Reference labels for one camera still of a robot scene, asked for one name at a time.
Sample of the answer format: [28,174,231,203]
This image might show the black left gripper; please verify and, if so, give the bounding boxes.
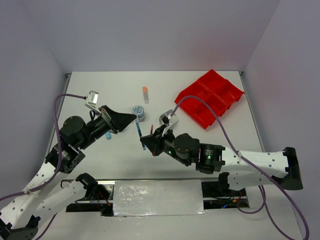
[78,105,137,150]

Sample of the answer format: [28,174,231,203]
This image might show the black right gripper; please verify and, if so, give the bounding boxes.
[140,123,191,166]

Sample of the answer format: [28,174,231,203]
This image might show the blue gel pen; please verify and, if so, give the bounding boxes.
[135,120,146,151]

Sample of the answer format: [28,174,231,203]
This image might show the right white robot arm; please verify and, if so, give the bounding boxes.
[140,127,303,196]

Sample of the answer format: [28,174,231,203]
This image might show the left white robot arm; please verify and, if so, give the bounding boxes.
[0,105,136,240]

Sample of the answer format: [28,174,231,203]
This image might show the blue highlighter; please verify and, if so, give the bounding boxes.
[105,131,112,140]

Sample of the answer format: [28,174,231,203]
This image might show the blue paint jar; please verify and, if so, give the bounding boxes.
[132,105,146,122]

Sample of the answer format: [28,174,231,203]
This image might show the orange cap highlighter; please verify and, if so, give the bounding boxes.
[142,86,150,104]

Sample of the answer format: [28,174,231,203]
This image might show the red compartment bin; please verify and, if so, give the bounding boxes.
[174,69,245,129]

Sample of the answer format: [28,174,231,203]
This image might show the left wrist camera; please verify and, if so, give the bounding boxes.
[85,90,99,107]

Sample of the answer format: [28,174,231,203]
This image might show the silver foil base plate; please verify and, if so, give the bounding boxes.
[65,178,251,217]

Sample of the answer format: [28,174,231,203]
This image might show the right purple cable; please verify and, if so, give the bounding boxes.
[170,95,310,240]

